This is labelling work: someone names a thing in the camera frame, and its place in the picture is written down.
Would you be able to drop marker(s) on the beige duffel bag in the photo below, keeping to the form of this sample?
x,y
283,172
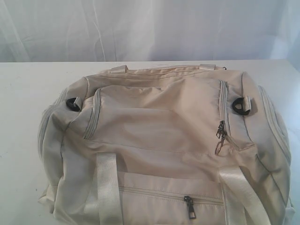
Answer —
x,y
187,145

